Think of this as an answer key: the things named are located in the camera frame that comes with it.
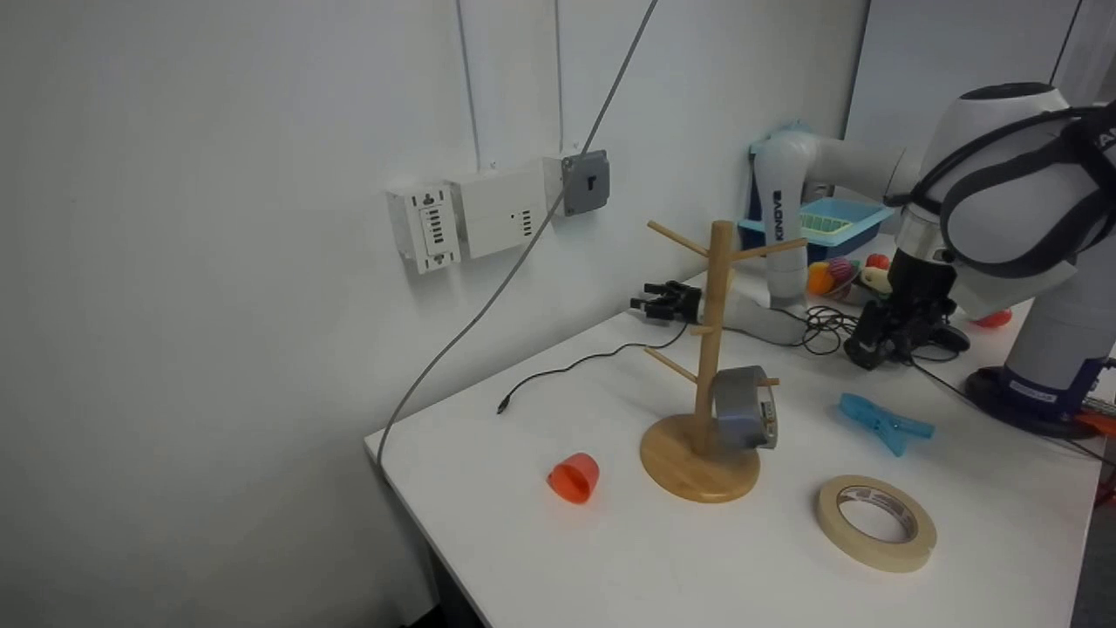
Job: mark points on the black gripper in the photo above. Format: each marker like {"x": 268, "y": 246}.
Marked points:
{"x": 923, "y": 292}

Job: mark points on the red round object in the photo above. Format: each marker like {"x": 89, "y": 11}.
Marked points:
{"x": 992, "y": 319}

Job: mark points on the white plain wall box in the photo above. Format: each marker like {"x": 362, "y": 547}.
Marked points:
{"x": 500, "y": 212}

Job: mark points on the white robot arm blue base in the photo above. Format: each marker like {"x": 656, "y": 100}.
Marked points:
{"x": 788, "y": 161}

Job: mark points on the blue plastic tray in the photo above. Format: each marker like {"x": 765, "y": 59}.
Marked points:
{"x": 841, "y": 220}

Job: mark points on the gray wall socket box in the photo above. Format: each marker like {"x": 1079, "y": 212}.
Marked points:
{"x": 586, "y": 183}

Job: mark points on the green yellow toy vegetable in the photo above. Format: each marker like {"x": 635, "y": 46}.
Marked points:
{"x": 873, "y": 279}

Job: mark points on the blue plastic clamp peg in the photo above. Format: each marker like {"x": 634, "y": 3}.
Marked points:
{"x": 879, "y": 425}

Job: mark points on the orange toy fruit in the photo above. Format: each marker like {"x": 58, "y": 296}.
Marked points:
{"x": 822, "y": 279}

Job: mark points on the black device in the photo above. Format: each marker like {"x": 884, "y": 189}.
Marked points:
{"x": 951, "y": 345}

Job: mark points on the black power adapter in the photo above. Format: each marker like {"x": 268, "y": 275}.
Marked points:
{"x": 870, "y": 355}

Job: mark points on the grey mug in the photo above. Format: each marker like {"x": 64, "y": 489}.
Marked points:
{"x": 742, "y": 405}

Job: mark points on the white wall conduit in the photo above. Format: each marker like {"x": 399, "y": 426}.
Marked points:
{"x": 470, "y": 81}
{"x": 559, "y": 72}

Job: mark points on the orange plastic cup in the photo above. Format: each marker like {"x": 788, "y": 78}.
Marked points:
{"x": 573, "y": 476}

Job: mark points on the wooden peg tree holder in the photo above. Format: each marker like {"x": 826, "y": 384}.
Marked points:
{"x": 684, "y": 464}

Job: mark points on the beige masking tape roll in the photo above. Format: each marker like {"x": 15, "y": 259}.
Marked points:
{"x": 873, "y": 555}

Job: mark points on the white labelled wall box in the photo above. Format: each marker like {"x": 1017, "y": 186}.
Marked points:
{"x": 423, "y": 228}

